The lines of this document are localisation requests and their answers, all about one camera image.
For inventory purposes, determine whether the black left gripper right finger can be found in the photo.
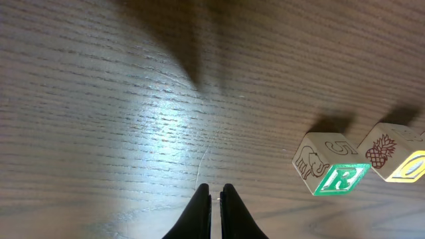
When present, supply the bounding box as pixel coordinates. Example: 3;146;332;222
220;183;268;239

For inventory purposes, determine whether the yellow block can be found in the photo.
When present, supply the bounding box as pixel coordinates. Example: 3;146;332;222
357;123;424;183

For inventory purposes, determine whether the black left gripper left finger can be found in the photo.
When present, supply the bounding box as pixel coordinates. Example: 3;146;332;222
163;183;212;239

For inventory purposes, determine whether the green R letter block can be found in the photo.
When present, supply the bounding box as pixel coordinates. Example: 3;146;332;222
292;132;371;196

